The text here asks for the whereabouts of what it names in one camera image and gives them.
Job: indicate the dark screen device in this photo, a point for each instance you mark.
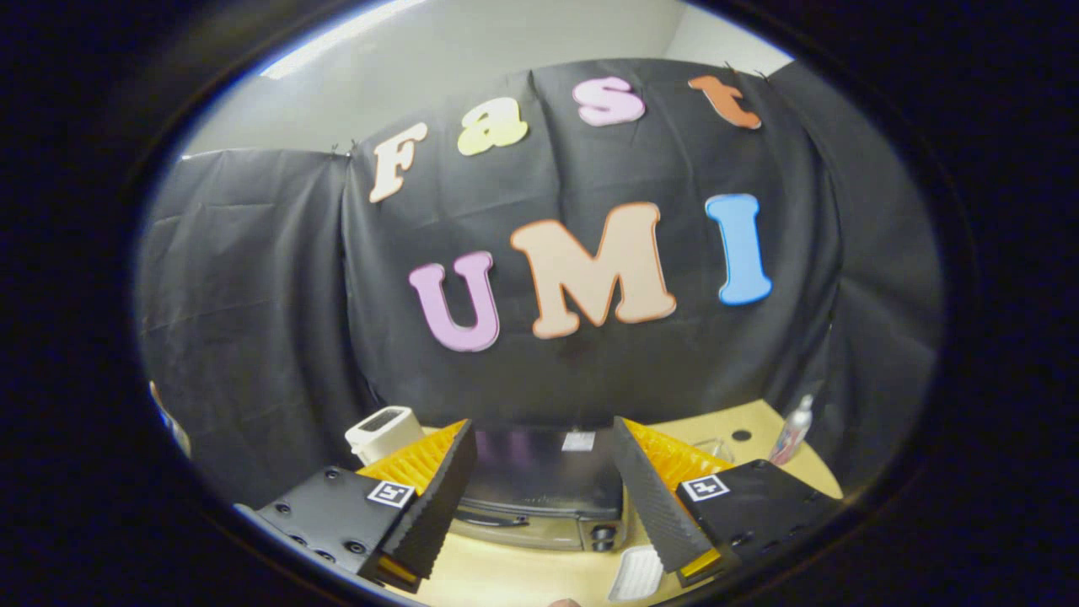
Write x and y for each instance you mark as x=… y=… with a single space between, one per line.
x=173 y=426

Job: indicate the black backdrop cloth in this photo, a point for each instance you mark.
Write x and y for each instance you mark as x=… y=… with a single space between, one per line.
x=590 y=379

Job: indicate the white plastic box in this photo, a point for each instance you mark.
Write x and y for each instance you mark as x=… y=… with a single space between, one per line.
x=379 y=430

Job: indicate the white rectangular tray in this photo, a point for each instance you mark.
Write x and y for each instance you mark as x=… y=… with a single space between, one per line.
x=636 y=575

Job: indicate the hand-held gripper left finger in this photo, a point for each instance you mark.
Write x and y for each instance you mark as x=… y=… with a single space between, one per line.
x=438 y=506

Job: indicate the black toaster oven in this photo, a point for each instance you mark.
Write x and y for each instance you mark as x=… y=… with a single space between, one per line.
x=539 y=480

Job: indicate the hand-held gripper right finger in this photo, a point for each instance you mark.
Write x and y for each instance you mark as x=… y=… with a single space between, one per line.
x=657 y=506

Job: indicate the white pink-labelled bottle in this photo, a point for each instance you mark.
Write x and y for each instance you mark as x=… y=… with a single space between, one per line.
x=792 y=434

